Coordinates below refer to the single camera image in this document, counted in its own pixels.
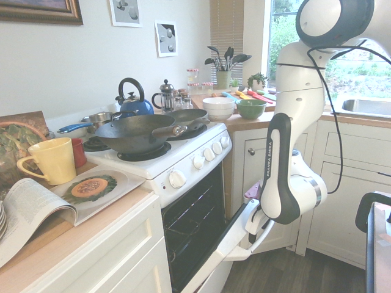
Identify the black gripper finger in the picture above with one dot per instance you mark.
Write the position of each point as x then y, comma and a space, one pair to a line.
252, 238

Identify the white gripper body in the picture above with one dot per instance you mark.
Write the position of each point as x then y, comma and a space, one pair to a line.
258, 221

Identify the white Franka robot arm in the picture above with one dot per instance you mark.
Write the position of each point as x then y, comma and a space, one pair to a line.
302, 100

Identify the metal oven rack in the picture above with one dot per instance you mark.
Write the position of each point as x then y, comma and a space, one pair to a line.
186, 232

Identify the open food magazine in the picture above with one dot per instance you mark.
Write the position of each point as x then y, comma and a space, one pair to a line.
91, 186

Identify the white stove bottom drawer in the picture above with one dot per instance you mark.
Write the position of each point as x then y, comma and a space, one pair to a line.
217, 279

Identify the white stove knob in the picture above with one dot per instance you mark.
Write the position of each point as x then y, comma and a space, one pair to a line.
199, 163
217, 148
225, 142
209, 154
177, 179

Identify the white corner cabinet with knob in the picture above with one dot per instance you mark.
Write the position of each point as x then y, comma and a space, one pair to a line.
259, 134

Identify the green ceramic bowl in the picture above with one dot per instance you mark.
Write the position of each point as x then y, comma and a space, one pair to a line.
251, 110

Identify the white ceramic bowl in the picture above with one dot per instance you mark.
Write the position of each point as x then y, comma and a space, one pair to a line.
219, 116
218, 103

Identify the white electric kitchen stove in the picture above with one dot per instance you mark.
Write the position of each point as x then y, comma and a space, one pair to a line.
159, 164

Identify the dark table with black edge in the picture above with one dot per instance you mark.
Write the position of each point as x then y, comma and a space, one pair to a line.
377, 244

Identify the white sink cabinet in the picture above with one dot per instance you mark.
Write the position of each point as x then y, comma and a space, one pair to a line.
354, 146

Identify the red knife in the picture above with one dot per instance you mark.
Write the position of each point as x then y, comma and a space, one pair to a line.
258, 96

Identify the small dark wok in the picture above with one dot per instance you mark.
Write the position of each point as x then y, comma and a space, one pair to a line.
186, 115

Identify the yellow knife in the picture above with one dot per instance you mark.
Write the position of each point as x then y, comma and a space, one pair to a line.
239, 94

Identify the green knife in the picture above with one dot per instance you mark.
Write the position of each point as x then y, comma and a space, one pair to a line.
265, 92

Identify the blue knife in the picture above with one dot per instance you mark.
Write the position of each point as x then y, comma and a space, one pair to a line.
229, 94

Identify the small potted plant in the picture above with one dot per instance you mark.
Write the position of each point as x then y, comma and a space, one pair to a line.
235, 84

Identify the bushy potted plant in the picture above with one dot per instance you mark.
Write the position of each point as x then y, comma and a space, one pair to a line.
257, 80

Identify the glass spice bottles rack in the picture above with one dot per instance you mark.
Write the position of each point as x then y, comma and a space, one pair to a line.
182, 100

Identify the glass jar red checkered lid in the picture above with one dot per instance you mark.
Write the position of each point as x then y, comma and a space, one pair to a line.
192, 89
192, 75
207, 88

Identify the green utensil holder cup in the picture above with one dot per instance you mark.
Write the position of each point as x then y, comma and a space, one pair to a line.
224, 80

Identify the white drawer cabinet wood top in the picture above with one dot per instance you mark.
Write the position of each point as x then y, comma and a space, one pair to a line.
100, 244

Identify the large black wok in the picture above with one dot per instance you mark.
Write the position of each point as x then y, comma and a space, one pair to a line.
131, 134

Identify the glass french press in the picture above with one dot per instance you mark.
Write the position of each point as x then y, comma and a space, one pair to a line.
165, 97

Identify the stainless steel sink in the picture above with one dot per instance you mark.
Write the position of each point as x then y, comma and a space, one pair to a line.
365, 107

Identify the black wide turner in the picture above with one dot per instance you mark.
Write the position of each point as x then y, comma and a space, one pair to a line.
242, 58

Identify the black cooking spoon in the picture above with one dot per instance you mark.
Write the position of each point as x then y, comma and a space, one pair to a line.
228, 53

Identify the black slotted spatula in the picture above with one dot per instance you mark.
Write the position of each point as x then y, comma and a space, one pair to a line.
213, 51

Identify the kitchen window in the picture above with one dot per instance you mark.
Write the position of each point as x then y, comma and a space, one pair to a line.
284, 39

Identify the red ceramic mug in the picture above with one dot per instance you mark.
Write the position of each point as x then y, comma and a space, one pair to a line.
80, 152

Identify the small grey shapes print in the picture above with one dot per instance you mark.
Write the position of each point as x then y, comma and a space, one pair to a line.
166, 38

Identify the yellow ceramic mug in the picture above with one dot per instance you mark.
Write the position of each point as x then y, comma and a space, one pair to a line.
55, 161

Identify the large grey shapes print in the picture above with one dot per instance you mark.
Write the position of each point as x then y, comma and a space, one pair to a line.
126, 12

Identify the stack of white plates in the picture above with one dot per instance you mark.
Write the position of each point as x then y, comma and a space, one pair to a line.
2, 221

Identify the standing cookbook with salad photo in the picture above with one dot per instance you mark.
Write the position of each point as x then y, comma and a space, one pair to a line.
18, 131

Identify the gold framed painting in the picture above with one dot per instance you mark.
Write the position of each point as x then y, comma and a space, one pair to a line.
39, 10

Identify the purple wrist camera mount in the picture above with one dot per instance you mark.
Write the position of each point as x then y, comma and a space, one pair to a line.
253, 192

